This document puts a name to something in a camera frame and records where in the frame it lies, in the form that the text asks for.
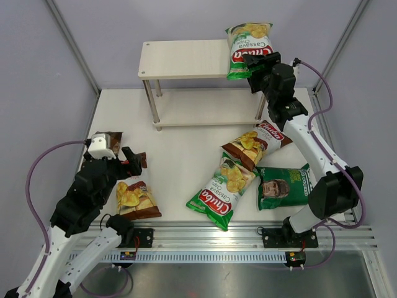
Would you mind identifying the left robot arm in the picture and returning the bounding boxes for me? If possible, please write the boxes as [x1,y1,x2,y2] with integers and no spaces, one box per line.
[6,147,143,297]

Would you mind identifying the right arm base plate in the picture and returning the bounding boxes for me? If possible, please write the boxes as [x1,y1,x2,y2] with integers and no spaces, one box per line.
[261,228,319,248]

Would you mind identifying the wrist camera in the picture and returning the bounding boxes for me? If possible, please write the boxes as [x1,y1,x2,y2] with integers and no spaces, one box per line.
[87,133,116,160]
[292,58,302,67]

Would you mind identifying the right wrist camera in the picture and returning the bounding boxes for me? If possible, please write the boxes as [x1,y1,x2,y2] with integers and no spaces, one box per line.
[292,58,302,67]

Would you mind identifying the brown chuba bag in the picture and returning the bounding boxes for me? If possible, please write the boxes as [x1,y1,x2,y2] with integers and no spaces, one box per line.
[115,152,162,220]
[222,120,293,171]

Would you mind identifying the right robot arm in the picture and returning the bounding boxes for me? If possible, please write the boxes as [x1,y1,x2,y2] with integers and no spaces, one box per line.
[243,52,366,248]

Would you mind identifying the dark green portrait chips bag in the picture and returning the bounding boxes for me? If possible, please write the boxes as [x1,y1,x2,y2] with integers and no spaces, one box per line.
[256,164,313,210]

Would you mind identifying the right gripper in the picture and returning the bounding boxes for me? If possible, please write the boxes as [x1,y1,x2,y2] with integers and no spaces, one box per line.
[243,52,281,105]

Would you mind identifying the dark brown sea salt bag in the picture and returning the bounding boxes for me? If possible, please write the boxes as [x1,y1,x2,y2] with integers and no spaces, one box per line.
[96,131,123,155]

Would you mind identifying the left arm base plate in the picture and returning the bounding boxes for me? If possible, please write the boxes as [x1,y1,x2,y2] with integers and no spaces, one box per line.
[117,228,154,248]

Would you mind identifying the green Chuba bag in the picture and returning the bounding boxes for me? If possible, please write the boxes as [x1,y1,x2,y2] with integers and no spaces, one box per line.
[186,152,258,231]
[225,22,274,80]

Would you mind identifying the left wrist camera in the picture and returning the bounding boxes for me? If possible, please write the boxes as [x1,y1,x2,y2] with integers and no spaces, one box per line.
[87,133,116,160]

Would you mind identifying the aluminium mounting rail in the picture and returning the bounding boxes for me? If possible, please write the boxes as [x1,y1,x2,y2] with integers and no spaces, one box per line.
[134,222,378,251]

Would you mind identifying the slotted cable duct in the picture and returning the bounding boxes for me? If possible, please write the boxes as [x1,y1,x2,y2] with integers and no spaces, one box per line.
[68,251,288,263]

